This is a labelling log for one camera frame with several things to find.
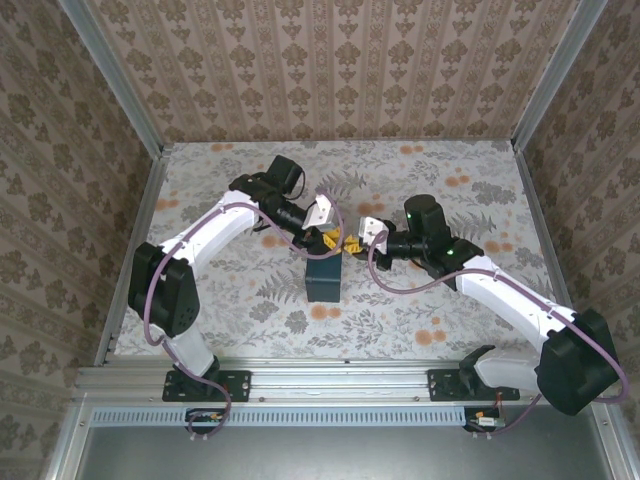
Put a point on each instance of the grey metal panel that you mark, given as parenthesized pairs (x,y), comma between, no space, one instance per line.
(340,452)

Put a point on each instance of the floral table cover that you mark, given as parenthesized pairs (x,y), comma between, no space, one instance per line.
(375,325)

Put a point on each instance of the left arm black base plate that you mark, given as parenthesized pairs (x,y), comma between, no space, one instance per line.
(235,384)

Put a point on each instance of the starry night print box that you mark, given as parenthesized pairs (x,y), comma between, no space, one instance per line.
(325,280)

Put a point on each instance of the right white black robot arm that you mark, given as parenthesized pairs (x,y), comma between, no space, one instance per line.
(505,295)

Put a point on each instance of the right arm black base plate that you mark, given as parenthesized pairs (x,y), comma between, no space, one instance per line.
(442,385)

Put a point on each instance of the aluminium mounting rail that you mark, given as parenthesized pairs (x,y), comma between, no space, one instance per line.
(340,382)

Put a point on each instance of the aluminium side rail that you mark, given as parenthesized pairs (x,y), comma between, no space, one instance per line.
(547,240)
(145,220)

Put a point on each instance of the small circuit board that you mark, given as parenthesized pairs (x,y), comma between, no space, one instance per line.
(206,417)
(486,422)

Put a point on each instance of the aluminium frame post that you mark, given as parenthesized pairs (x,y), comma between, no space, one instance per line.
(555,70)
(115,80)

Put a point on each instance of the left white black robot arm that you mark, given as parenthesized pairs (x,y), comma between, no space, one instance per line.
(215,225)

